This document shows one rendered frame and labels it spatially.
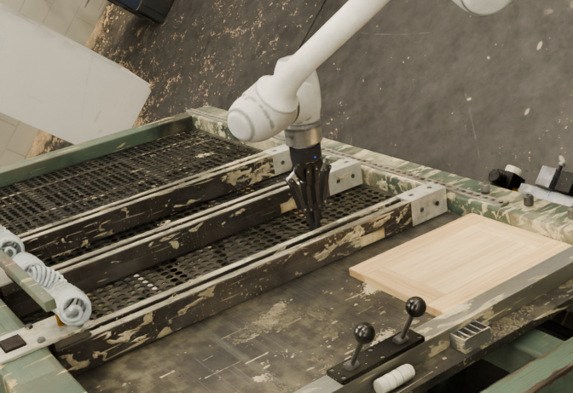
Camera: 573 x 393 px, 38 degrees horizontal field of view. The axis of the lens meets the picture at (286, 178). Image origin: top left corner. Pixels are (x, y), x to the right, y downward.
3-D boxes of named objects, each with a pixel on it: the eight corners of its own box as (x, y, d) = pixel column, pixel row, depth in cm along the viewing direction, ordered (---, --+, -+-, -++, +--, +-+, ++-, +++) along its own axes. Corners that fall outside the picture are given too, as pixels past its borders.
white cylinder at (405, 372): (384, 398, 149) (417, 379, 153) (382, 384, 148) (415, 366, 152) (373, 391, 151) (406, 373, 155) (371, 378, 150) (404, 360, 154)
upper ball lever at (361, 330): (364, 373, 152) (382, 330, 143) (348, 382, 150) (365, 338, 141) (351, 357, 154) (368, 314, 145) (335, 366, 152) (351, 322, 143)
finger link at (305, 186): (310, 168, 200) (305, 170, 199) (315, 211, 204) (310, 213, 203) (301, 164, 203) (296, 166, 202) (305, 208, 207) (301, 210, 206)
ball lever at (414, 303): (413, 347, 158) (433, 303, 149) (397, 355, 156) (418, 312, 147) (400, 332, 160) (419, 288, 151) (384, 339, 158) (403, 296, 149)
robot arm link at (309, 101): (294, 112, 205) (263, 129, 195) (286, 49, 200) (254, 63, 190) (332, 114, 199) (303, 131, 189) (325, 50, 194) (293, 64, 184)
